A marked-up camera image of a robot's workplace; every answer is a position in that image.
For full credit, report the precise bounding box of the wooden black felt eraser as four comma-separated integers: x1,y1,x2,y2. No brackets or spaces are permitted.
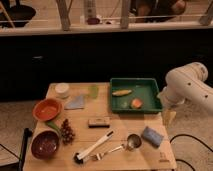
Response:
88,117,110,128

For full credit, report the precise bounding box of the orange toy food piece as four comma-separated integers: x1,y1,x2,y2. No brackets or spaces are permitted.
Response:
130,98,143,109

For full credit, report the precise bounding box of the green vegetable toy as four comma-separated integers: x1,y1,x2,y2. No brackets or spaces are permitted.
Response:
45,121,61,135

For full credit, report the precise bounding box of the black stand left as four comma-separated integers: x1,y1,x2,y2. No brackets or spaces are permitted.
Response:
0,128,32,171

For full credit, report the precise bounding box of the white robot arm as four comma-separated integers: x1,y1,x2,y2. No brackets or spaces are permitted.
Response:
157,62,213,126

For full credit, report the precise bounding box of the blue grey cloth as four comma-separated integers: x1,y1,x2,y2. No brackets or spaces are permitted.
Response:
64,95,85,110

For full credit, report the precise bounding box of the orange bowl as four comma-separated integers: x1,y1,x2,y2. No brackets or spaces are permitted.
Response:
32,98,62,121

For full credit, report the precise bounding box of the white black dish brush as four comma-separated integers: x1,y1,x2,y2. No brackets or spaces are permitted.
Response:
73,131,113,164

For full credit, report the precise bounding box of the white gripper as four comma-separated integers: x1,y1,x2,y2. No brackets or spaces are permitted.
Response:
161,99,177,126

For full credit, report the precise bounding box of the white round container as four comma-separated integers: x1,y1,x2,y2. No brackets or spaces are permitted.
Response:
55,83,69,98

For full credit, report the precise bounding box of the dark round stool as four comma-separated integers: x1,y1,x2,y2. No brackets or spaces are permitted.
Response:
0,5,36,28

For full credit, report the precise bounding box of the metal measuring cup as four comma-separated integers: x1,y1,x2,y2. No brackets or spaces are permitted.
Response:
126,134,142,151

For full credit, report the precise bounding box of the green plastic tray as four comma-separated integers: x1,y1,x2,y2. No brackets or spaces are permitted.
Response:
109,78,162,114

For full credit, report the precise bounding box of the blue sponge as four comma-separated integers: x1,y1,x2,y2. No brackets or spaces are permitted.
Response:
141,127,164,148

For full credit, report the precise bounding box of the pale green cup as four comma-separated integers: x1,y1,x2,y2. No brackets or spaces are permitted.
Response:
88,84,99,99

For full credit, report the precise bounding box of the bunch of dark grapes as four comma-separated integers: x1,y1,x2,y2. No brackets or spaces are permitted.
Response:
60,119,75,145

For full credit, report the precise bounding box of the black cable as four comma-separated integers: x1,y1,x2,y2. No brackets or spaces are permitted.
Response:
169,133,213,171

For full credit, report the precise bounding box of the purple bowl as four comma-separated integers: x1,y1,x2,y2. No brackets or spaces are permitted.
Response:
31,131,59,160

